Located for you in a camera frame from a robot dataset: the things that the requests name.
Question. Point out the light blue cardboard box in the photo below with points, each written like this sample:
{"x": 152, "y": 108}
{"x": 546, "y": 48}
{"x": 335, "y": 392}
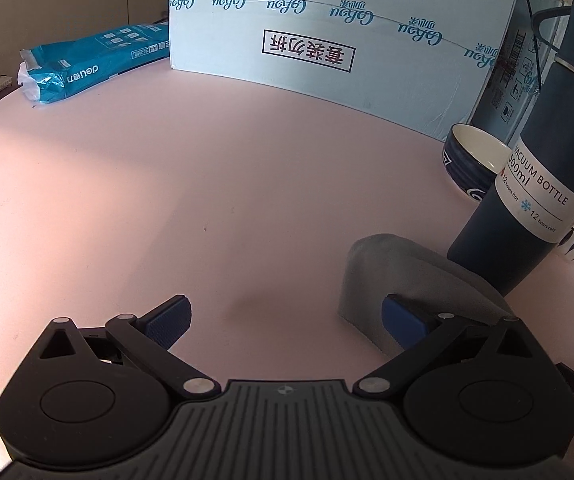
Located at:
{"x": 317, "y": 20}

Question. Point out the dark blue vacuum bottle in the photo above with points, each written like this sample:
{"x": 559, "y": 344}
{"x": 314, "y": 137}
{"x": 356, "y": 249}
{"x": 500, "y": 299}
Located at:
{"x": 532, "y": 160}

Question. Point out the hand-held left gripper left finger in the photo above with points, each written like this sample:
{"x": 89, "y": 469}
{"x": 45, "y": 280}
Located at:
{"x": 169, "y": 321}

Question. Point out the teal paper ream packet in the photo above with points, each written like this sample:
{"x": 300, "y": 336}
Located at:
{"x": 97, "y": 60}

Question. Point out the grey cloth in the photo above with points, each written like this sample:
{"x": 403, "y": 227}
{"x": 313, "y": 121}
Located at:
{"x": 417, "y": 275}

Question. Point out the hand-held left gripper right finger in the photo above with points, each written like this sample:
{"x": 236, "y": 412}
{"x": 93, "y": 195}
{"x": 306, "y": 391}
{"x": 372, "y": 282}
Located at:
{"x": 403, "y": 317}

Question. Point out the dark blue patterned bowl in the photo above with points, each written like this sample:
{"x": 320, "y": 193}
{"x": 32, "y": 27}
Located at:
{"x": 472, "y": 160}

